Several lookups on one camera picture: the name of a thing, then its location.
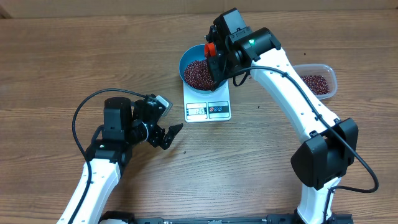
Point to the clear plastic container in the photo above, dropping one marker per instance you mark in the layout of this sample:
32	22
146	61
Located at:
322	70

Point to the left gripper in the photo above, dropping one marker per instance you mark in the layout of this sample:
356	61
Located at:
156	140

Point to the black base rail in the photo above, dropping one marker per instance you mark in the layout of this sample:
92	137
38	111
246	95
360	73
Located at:
214	220

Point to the red beans in container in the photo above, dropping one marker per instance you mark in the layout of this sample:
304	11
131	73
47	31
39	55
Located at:
317	84

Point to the blue bowl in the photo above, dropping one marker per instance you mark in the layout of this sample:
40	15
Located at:
197	53

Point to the white digital kitchen scale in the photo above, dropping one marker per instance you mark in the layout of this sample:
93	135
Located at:
206	106

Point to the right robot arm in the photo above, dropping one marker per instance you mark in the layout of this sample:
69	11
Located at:
328	144

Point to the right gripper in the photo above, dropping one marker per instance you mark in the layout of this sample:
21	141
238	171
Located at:
218	65

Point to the red measuring scoop blue handle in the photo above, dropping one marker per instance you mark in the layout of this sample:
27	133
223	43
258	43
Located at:
210	50

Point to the red beans in bowl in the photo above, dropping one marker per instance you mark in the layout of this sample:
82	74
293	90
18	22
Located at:
197	75

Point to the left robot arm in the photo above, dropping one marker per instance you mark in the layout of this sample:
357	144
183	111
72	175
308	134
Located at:
126	124

